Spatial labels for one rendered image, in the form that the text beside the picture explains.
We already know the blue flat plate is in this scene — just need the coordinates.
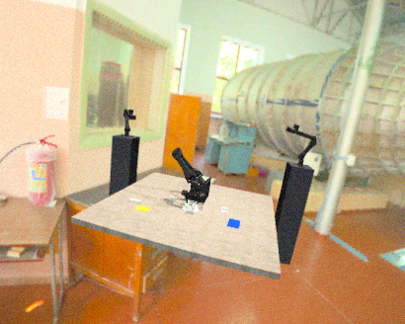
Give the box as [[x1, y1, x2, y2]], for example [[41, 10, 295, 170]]
[[227, 219, 241, 228]]

